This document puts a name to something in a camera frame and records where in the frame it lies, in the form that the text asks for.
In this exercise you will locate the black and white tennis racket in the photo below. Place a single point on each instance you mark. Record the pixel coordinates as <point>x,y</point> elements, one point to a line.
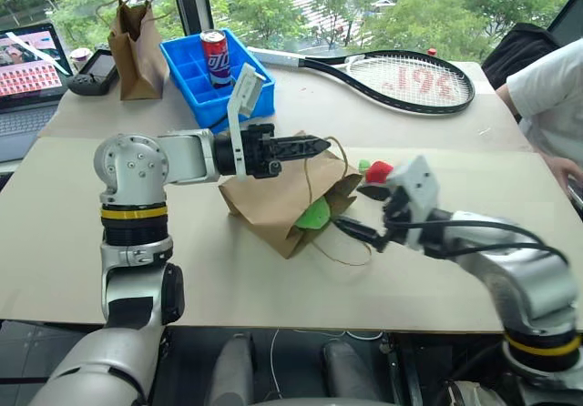
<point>428,85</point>

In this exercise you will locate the person's bare forearm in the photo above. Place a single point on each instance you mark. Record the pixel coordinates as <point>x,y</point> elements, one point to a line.
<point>565,167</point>

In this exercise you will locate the brown paper bag standing upright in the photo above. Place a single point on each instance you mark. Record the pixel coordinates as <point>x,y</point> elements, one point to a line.
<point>136,55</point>

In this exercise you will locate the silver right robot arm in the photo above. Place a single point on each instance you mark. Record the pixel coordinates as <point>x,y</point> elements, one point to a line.
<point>524,283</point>

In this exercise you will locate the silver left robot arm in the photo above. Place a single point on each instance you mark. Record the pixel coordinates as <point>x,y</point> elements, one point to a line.
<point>132,160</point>

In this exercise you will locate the open laptop computer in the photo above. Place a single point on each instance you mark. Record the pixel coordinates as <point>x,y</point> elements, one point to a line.
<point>27,87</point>

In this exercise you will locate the dark window frame post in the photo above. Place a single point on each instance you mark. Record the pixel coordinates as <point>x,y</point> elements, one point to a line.
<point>189,1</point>

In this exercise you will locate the red soda can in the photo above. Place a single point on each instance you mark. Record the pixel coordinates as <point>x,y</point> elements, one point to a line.
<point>217,60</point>

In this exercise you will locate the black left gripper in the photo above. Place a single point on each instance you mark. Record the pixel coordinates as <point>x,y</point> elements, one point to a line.
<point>257,151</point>

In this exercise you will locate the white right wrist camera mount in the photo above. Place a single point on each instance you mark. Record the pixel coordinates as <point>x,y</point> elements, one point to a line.
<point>416,183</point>

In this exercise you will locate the person in white t-shirt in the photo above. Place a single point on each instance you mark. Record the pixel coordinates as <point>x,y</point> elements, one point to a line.
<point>555,96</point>

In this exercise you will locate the brown paper bag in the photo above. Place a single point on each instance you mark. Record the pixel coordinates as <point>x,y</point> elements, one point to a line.
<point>136,55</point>
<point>273,201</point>

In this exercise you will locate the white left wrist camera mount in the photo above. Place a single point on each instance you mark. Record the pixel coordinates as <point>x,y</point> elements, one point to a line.
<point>248,89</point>

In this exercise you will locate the red strawberry plush toy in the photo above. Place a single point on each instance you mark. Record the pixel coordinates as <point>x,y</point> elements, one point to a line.
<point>379,172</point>

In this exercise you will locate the white cup with pink lid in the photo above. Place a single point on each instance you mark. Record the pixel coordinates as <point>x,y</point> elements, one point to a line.
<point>80,57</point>

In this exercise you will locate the black handheld game console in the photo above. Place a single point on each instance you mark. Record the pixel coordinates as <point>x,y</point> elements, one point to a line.
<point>95,71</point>

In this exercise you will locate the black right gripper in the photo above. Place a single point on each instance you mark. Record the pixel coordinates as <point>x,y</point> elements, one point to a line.
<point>395,212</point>

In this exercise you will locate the blue plastic compartment bin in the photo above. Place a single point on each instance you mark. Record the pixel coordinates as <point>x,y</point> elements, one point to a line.
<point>218,101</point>

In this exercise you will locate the dark grey rounded shape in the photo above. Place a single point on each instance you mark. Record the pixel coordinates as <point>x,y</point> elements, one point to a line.
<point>232,369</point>
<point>348,369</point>

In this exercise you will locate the green plush toy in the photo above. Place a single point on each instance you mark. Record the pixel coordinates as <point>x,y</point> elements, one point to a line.
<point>315,215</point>

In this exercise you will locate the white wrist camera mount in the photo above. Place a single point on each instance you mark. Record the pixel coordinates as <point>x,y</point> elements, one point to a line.
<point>248,89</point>
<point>416,183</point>

